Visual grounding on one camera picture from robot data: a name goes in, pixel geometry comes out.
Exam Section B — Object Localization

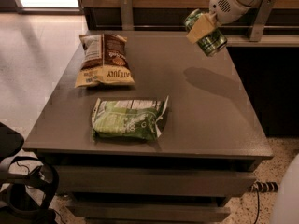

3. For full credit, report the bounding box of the brown yellow chip bag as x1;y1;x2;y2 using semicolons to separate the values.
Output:
75;34;135;88

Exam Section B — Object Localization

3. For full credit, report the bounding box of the left metal wall bracket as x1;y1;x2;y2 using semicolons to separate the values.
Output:
120;0;134;31

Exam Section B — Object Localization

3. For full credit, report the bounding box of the black power cable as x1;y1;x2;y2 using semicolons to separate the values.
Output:
252;187;262;224

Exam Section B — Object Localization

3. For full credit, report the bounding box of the striped power strip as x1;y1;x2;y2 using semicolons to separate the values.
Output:
249;181;278;193

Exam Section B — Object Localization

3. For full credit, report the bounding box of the green soda can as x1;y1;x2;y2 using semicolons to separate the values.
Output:
184;9;227;57

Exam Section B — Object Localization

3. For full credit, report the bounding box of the grey drawer cabinet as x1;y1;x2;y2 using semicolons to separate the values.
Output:
25;32;272;224

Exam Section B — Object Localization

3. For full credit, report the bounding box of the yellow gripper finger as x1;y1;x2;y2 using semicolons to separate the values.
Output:
186;13;217;44

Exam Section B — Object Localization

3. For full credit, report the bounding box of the grey drawer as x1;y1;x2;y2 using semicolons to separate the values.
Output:
67;202;230;223
56;166;255;197

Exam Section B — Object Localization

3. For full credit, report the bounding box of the lower grey drawer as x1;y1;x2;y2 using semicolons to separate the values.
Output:
67;202;230;223

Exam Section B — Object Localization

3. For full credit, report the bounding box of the upper grey drawer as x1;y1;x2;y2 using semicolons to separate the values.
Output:
56;166;255;197

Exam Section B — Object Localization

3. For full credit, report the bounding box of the metal wall bracket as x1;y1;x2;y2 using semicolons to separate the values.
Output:
248;0;277;42
120;0;134;31

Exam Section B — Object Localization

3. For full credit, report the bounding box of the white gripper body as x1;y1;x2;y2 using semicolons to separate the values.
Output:
209;0;249;26

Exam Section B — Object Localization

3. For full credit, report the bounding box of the green chip bag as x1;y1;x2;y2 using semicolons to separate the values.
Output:
91;97;168;141

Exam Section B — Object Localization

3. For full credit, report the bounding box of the right metal wall bracket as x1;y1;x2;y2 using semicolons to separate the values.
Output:
248;0;277;42

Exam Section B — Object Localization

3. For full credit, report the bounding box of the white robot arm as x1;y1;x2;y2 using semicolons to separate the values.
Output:
184;0;299;224

